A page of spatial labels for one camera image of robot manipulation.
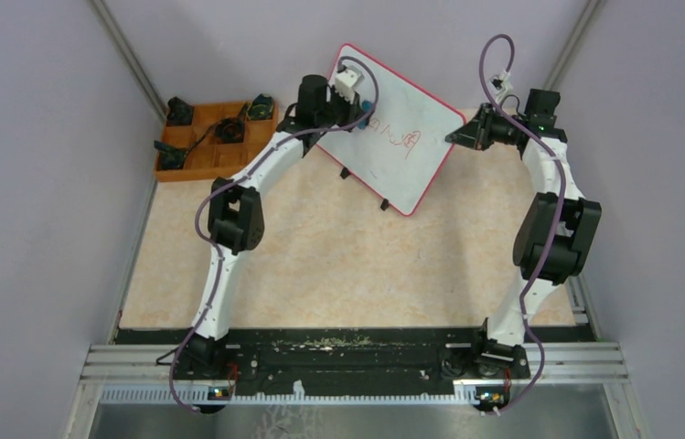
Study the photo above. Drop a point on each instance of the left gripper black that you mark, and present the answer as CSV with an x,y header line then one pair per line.
x,y
352,112

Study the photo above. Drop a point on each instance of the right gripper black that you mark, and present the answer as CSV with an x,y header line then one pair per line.
x,y
475,133

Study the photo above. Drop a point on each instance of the whiteboard with pink frame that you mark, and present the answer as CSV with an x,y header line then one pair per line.
x,y
400,152

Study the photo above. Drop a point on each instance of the blue whiteboard eraser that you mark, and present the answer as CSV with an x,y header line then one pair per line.
x,y
367,108

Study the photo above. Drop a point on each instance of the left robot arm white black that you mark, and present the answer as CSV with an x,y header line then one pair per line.
x,y
234,206

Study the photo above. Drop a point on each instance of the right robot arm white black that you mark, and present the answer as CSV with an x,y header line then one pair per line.
x,y
554,239

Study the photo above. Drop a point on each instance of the green yellow item in tray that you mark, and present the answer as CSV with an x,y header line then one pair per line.
x,y
259,109

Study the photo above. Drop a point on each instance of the orange wooden compartment tray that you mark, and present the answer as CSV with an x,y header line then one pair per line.
x,y
219,142

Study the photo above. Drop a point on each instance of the black item tray top-left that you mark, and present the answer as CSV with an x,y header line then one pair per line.
x,y
179,112

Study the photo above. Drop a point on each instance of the black green item tray left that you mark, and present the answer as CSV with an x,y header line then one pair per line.
x,y
170,157

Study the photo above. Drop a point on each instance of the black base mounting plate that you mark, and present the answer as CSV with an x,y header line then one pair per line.
x,y
366,364

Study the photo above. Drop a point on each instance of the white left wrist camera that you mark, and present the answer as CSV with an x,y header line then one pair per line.
x,y
346,82

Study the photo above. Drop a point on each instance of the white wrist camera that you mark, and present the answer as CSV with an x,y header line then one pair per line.
x,y
346,82
500,83

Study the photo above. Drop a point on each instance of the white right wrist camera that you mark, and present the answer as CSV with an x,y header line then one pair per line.
x,y
500,83

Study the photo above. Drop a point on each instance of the aluminium frame rail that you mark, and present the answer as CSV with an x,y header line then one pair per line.
x,y
595,365

